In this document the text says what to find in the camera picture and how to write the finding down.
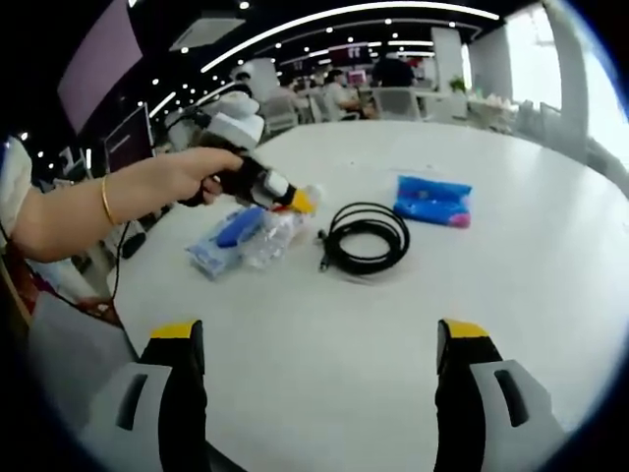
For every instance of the white round table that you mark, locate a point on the white round table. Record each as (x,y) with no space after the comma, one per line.
(344,334)

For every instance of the grey chair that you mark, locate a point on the grey chair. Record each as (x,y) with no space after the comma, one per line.
(78,354)

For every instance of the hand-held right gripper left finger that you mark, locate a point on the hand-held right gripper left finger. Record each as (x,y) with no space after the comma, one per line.
(182,393)

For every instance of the clear bottle with red label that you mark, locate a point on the clear bottle with red label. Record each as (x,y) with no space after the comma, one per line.
(270,241)

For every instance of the curved ceiling light strip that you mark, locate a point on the curved ceiling light strip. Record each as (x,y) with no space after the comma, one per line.
(344,14)

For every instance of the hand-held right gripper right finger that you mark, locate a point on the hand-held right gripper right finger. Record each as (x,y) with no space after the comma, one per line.
(459,393)

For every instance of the potted green plant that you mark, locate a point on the potted green plant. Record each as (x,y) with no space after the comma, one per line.
(457,84)

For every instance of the clear packet with blue disc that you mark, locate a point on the clear packet with blue disc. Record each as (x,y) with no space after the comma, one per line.
(211,255)

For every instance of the red cloth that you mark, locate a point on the red cloth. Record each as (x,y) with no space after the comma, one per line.
(23,280)

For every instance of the person's white shirt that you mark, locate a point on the person's white shirt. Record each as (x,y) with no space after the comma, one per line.
(15,182)

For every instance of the person's left hand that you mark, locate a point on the person's left hand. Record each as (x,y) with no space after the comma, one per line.
(196,169)

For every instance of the ceiling air conditioner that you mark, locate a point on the ceiling air conditioner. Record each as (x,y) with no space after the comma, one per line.
(209,33)

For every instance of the computer monitor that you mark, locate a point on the computer monitor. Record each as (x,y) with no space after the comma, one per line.
(128,142)

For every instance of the black rounded object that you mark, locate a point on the black rounded object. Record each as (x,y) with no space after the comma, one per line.
(132,246)

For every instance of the large hanging screen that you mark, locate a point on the large hanging screen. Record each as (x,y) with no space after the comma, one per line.
(98,64)

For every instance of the blue tissue pack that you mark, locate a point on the blue tissue pack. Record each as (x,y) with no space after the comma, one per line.
(427,196)

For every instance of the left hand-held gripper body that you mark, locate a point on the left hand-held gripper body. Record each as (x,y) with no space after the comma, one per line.
(236,120)

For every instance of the white office chair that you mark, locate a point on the white office chair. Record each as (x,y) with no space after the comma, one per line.
(281,114)
(397,104)

